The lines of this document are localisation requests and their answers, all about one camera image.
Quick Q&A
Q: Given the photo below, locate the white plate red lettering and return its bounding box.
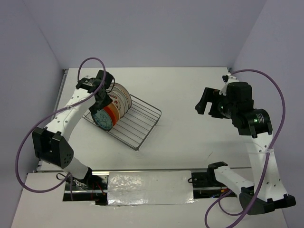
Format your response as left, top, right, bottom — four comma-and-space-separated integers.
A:
108, 91, 125, 119

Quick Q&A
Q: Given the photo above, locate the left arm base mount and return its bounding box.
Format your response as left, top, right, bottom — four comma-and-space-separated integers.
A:
62, 175, 109, 206

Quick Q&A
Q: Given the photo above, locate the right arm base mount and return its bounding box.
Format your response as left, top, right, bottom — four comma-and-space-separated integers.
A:
187, 170, 228, 199

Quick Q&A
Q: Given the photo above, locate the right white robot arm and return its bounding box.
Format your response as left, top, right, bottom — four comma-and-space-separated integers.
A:
195, 75, 296, 215

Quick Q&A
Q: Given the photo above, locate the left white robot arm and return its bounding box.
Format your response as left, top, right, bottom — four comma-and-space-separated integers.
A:
32, 70, 114, 190

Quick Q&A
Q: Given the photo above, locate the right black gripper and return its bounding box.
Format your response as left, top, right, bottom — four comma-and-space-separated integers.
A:
194, 86, 236, 119

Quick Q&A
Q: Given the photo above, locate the blue patterned small plate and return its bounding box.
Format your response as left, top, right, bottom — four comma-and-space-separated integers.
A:
91, 109, 113, 131

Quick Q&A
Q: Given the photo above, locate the silver foil sheet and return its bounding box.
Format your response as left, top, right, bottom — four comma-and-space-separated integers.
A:
107, 171, 195, 206

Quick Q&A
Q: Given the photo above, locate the orange plastic plate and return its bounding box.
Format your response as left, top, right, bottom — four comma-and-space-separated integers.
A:
103, 104, 118, 128

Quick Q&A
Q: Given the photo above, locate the grey wire dish rack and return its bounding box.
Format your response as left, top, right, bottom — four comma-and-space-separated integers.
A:
82, 83, 162, 152

